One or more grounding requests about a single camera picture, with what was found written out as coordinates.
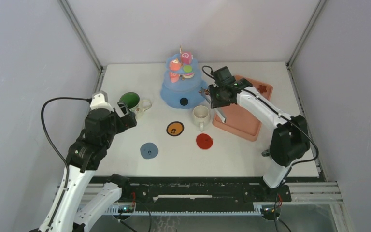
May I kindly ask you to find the white speckled mug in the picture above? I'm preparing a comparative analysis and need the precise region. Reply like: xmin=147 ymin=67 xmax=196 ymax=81
xmin=192 ymin=105 xmax=211 ymax=132

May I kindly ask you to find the pink frosted donut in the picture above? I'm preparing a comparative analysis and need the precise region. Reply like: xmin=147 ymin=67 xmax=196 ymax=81
xmin=183 ymin=72 xmax=195 ymax=79

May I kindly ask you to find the green-lined floral cream mug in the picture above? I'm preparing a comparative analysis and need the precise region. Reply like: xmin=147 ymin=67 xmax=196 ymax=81
xmin=119 ymin=92 xmax=152 ymax=119

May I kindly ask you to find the black sandwich cookie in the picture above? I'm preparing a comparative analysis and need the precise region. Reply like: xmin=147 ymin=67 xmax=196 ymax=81
xmin=180 ymin=98 xmax=188 ymax=106

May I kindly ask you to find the green macaron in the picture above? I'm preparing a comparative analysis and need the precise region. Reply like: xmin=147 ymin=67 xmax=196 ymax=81
xmin=183 ymin=65 xmax=193 ymax=73

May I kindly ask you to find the light pink swirl roll cake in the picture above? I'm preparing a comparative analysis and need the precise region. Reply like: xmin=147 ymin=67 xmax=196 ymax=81
xmin=169 ymin=72 xmax=180 ymax=83

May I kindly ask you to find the magenta swirl roll cake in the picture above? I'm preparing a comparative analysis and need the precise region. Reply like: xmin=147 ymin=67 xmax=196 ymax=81
xmin=180 ymin=52 xmax=193 ymax=65

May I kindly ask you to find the grey speckled mug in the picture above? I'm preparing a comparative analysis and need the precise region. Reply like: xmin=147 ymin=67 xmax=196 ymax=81
xmin=261 ymin=150 xmax=270 ymax=157

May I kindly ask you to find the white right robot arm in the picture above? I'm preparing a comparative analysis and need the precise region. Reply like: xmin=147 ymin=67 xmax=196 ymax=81
xmin=201 ymin=66 xmax=311 ymax=201

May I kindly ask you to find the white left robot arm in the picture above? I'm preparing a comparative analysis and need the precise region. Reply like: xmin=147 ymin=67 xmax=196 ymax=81
xmin=35 ymin=91 xmax=137 ymax=232

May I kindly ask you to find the pink rectangular tray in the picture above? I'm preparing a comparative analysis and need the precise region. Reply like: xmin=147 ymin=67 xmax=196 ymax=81
xmin=212 ymin=75 xmax=273 ymax=142

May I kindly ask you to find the dark brown star cookie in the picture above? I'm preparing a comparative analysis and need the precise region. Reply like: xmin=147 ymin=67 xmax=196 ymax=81
xmin=257 ymin=85 xmax=267 ymax=94

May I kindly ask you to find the blue three-tier cake stand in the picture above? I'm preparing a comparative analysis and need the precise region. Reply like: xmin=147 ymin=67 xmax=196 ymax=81
xmin=160 ymin=49 xmax=208 ymax=109

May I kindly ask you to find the red apple-shaped coaster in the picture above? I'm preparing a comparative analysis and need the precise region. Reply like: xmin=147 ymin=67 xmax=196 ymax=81
xmin=196 ymin=133 xmax=213 ymax=150

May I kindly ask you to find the blue-grey round coaster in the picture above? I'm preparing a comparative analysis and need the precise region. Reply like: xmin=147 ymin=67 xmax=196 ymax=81
xmin=140 ymin=142 xmax=159 ymax=160

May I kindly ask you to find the orange black-rimmed coaster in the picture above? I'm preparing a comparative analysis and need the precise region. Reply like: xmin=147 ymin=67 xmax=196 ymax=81
xmin=166 ymin=121 xmax=185 ymax=137

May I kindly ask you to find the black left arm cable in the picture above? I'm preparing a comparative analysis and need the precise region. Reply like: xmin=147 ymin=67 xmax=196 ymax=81
xmin=41 ymin=97 xmax=93 ymax=193

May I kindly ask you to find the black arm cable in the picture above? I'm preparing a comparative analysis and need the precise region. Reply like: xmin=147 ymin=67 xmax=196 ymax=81
xmin=41 ymin=97 xmax=93 ymax=193
xmin=201 ymin=65 xmax=320 ymax=232

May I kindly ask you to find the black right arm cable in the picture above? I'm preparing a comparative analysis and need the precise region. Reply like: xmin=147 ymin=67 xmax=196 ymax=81
xmin=201 ymin=65 xmax=320 ymax=232

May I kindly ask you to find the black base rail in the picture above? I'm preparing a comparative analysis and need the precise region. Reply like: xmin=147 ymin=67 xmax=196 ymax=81
xmin=57 ymin=176 xmax=343 ymax=221

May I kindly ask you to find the aluminium frame post right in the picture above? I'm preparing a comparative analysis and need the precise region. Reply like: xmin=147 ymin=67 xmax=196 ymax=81
xmin=286 ymin=0 xmax=328 ymax=70

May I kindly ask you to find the aluminium frame post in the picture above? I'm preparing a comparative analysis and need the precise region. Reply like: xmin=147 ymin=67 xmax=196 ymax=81
xmin=57 ymin=0 xmax=104 ymax=73
xmin=286 ymin=0 xmax=328 ymax=70

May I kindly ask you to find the aluminium frame post left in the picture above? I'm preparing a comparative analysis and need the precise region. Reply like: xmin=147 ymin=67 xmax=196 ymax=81
xmin=57 ymin=0 xmax=104 ymax=73

